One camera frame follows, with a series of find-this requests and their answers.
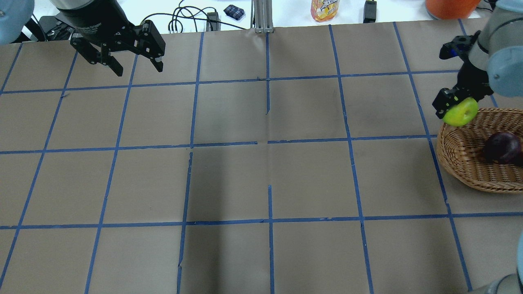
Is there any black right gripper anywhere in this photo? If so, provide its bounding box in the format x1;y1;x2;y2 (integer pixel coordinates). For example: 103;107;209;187
433;62;494;119

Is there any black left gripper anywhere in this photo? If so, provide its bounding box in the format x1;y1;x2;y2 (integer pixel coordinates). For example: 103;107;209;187
55;0;166;77

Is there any green toy apple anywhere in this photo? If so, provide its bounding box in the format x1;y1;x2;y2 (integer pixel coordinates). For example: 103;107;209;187
442;97;479;127

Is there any dark red toy apple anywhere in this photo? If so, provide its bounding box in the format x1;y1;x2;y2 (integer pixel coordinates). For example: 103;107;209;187
483;132;522;165

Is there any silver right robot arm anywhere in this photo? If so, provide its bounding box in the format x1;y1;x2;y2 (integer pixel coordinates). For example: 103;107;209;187
432;0;523;194

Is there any oval wicker basket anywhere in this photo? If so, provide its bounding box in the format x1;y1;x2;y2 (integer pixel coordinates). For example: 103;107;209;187
436;108;523;194

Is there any orange bucket with grey lid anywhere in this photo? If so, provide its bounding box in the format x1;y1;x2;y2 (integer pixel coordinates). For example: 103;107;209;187
425;0;480;19

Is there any dark blue computer mouse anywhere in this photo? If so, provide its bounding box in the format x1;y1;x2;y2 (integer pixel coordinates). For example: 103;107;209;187
224;5;245;21

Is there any yellow juice bottle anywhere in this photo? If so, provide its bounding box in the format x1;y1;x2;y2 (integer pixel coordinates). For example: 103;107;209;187
310;0;340;22

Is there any aluminium frame post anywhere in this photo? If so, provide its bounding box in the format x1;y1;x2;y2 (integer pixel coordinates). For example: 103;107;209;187
251;0;274;33

